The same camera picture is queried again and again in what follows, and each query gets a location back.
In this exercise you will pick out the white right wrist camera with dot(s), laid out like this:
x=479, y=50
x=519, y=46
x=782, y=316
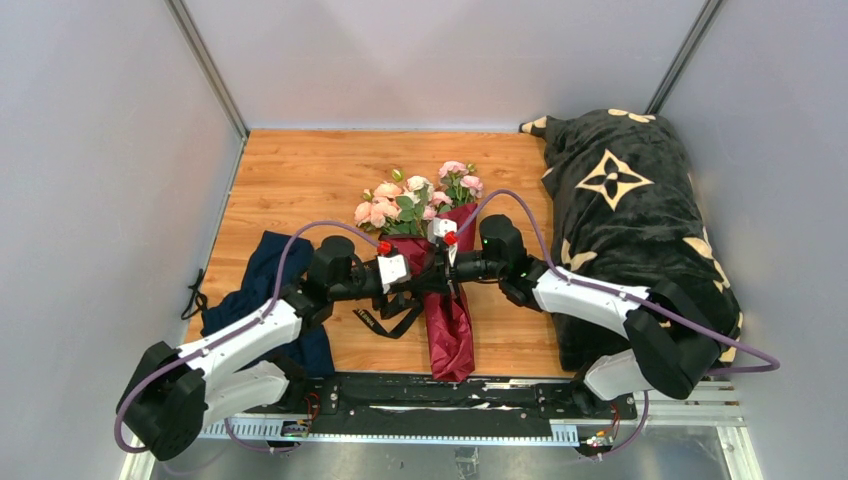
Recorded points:
x=442, y=231

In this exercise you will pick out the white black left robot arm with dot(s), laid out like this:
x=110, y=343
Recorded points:
x=175, y=392

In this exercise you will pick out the black floral plush blanket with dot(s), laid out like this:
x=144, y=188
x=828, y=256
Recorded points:
x=624, y=208

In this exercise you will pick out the aluminium frame rail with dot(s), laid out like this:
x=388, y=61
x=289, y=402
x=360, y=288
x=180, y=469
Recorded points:
x=702, y=437

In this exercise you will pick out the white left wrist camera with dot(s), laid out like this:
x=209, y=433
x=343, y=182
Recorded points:
x=392, y=269

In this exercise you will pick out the dark red wrapping paper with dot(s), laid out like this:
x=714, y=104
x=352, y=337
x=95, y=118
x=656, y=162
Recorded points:
x=448, y=321

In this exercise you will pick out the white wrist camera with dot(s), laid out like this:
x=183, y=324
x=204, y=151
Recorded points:
x=442, y=231
x=392, y=269

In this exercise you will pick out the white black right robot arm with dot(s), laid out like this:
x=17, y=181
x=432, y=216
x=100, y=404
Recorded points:
x=671, y=344

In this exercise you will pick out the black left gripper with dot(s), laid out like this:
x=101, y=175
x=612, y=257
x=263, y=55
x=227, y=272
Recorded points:
x=390, y=309

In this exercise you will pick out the pink fake flower bouquet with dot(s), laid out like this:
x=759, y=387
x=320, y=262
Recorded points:
x=406, y=205

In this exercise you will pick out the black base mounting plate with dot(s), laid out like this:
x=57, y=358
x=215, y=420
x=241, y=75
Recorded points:
x=408, y=405

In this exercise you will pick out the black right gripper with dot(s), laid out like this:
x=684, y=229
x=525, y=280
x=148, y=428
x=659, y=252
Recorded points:
x=443, y=260

